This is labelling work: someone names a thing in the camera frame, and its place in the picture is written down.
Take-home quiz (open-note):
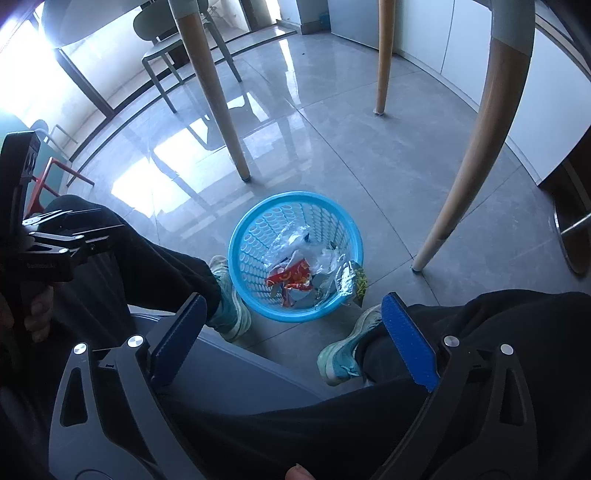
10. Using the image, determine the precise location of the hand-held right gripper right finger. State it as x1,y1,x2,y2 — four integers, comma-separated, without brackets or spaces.
382,291,539,480

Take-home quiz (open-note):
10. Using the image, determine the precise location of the person's right shoe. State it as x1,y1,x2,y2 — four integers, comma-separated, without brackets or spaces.
317,304,385,387

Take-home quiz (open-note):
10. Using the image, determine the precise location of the large framed window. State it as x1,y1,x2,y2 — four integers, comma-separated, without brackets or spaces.
0,14,117,154

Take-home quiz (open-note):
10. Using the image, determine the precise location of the white plastic bag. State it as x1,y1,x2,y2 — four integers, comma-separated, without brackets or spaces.
313,248,343,289

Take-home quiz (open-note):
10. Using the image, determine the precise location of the person's shoe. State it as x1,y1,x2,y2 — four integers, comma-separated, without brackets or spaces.
317,304,385,387
208,255,253,343

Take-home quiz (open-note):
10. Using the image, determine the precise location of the person's left hand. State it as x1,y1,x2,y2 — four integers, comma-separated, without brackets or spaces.
0,284,55,343

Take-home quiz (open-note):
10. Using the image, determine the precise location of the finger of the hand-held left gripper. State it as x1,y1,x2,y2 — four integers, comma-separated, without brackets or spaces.
22,209,105,233
28,224,127,262

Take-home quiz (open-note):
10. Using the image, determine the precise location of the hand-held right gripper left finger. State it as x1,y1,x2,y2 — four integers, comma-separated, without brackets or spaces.
48,293,208,480

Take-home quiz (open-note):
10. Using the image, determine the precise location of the blue plastic basket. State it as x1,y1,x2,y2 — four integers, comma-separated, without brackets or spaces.
228,191,366,325

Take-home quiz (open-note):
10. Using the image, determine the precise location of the clear plastic wrap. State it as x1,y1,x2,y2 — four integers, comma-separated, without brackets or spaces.
271,220,311,260

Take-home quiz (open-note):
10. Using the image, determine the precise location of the red metal frame chair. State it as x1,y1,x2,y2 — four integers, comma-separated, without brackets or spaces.
28,156,96,219

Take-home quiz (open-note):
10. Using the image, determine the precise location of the dark green chair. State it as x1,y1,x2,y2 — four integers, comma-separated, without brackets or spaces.
133,0,244,114

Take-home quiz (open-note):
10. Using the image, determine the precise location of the red snack bag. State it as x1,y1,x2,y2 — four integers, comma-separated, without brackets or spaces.
267,257,320,308

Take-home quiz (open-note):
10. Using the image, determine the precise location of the round white table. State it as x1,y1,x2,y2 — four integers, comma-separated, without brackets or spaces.
41,0,537,274

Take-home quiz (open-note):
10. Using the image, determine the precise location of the yellow-green foil wrapper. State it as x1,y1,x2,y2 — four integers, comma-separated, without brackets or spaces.
338,260,371,308

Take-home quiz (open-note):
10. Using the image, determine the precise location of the person's left shoe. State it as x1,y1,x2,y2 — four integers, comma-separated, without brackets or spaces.
208,255,253,343

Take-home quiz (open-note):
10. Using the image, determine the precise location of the grey chair seat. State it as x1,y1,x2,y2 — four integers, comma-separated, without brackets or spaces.
129,313,325,403

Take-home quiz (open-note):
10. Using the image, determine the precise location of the person's left leg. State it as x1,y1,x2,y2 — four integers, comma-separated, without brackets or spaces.
28,194,223,352

